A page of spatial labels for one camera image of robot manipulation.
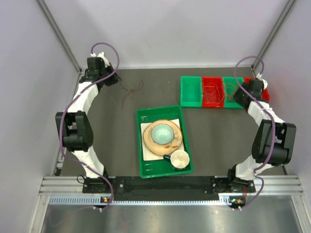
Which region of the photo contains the dark brown thin cable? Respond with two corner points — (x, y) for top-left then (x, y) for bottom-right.
(121, 81), (144, 109)

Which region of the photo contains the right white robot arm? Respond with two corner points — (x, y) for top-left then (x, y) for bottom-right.
(226, 78), (296, 192)

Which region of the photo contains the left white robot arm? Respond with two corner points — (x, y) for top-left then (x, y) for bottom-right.
(55, 52), (120, 193)

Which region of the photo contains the green bin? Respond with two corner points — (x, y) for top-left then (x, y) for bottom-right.
(223, 77), (242, 109)
(180, 76), (203, 108)

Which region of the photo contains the red bin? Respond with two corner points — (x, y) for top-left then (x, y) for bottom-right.
(243, 77), (270, 103)
(202, 76), (225, 108)

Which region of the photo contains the pale blue upturned bowl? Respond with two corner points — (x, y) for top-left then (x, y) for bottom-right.
(151, 123), (174, 145)

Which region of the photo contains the white and green cup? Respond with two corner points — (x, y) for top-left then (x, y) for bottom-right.
(163, 150), (190, 169)

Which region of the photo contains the beige ceramic plate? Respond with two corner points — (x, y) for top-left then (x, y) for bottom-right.
(140, 119), (184, 161)

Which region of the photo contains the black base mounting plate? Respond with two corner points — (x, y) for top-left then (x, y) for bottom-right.
(82, 176), (256, 195)

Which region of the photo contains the large green plastic tray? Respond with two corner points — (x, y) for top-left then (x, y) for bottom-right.
(136, 105), (193, 179)

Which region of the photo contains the right aluminium frame post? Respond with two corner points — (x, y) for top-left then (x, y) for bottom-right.
(251, 0), (296, 70)

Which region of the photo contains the aluminium frame post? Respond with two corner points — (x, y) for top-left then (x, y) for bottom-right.
(35, 0), (82, 73)
(251, 0), (296, 70)

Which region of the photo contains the left aluminium frame post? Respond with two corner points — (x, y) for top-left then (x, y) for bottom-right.
(35, 0), (82, 73)

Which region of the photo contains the grey slotted cable duct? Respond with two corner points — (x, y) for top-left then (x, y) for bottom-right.
(49, 196), (233, 206)

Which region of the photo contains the aluminium front rail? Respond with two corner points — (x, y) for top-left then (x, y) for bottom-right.
(39, 175), (303, 195)

